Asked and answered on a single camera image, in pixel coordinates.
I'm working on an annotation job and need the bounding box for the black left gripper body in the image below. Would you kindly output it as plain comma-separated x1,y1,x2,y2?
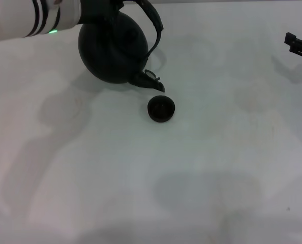
77,0,122,25

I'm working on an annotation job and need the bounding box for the small dark teacup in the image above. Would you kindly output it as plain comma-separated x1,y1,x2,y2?
147,95,176,124

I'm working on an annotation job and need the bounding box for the black round teapot with handle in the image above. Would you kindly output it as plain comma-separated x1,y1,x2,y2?
77,0,166,93

